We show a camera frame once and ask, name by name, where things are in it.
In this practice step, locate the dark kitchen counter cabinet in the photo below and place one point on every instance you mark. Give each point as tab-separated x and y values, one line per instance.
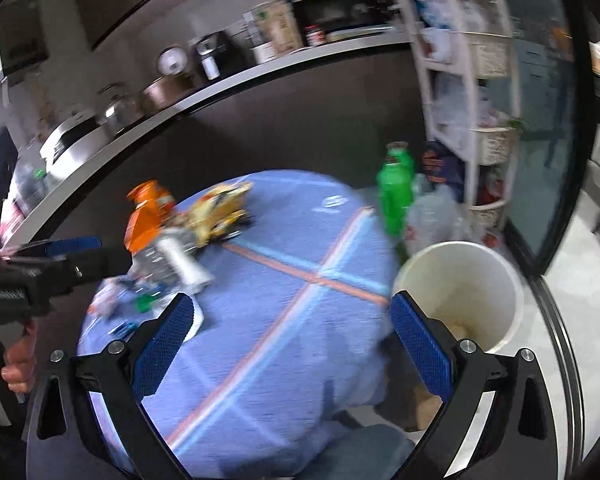
331	109

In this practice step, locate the green plastic bottle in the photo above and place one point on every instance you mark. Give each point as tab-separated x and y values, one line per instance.
400	151
395	193

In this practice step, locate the green plastic bottle rear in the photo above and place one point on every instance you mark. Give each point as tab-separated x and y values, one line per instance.
400	151

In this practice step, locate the orange snack bag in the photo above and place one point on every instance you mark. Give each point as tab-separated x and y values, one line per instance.
153	208

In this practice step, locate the black air fryer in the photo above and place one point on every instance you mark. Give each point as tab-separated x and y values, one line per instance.
217	57

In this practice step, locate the red lidded jar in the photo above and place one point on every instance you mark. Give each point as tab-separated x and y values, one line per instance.
315	36

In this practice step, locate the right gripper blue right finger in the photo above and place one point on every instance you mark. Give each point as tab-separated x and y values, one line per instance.
417	334

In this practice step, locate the clear plastic bag on floor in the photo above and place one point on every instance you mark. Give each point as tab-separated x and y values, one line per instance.
434	217

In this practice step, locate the dark blue printed bag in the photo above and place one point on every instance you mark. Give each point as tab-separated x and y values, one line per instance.
441	167

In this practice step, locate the blue patterned tablecloth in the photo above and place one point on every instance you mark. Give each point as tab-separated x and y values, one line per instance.
294	321

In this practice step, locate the white round rice cooker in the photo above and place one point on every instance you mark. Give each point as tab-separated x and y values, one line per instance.
173	60

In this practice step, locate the person's left hand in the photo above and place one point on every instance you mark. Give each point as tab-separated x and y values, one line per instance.
18	371

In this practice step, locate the gold crumpled snack bag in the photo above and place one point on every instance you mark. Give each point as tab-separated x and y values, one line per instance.
219	214

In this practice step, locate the white plastic storage rack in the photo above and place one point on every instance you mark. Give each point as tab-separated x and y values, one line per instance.
469	83

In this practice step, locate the bronze cooking pot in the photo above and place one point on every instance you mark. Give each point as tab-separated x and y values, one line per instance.
165	91

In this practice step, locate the black microwave oven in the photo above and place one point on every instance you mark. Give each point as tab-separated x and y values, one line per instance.
330	16

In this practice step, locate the white round trash bin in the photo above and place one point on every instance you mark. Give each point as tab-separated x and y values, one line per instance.
466	285

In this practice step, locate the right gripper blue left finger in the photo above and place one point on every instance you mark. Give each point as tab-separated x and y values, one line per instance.
156	343

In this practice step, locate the green plastic bottle front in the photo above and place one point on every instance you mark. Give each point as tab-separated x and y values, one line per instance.
395	193

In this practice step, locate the brown paper food bag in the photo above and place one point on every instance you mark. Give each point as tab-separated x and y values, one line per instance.
277	23

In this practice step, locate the blue white milk carton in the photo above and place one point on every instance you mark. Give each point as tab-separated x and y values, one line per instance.
151	266

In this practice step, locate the white tissue paper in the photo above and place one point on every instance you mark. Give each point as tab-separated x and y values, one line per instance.
190	273

